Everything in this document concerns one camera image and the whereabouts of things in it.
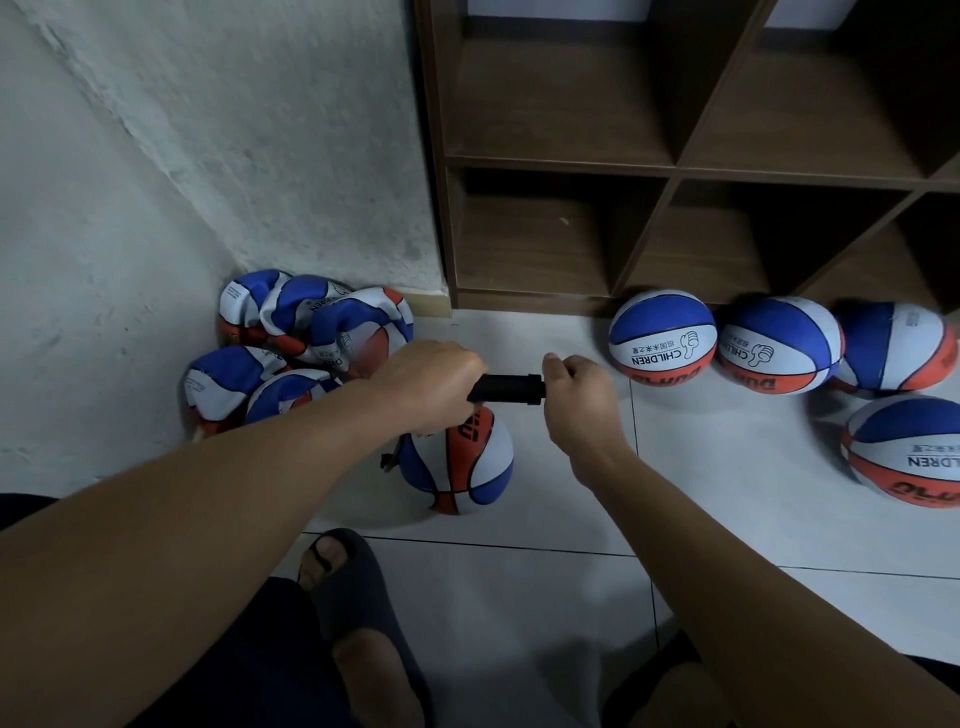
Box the brown wooden cubby shelf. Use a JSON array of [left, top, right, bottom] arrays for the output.
[[415, 0, 960, 324]]

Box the person's right forearm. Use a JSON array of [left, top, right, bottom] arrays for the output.
[[580, 447, 960, 728]]

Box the person's left forearm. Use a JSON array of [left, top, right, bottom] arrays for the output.
[[0, 390, 414, 728]]

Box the person's left hand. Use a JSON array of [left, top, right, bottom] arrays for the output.
[[367, 340, 489, 437]]

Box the black sandal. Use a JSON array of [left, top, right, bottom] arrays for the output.
[[603, 630, 695, 728], [295, 526, 440, 728]]

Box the person's left foot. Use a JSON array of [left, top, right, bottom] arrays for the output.
[[301, 537, 429, 728]]

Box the person's right hand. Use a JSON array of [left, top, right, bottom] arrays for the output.
[[541, 352, 638, 489]]

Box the black hand pump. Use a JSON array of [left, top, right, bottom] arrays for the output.
[[381, 373, 549, 470]]

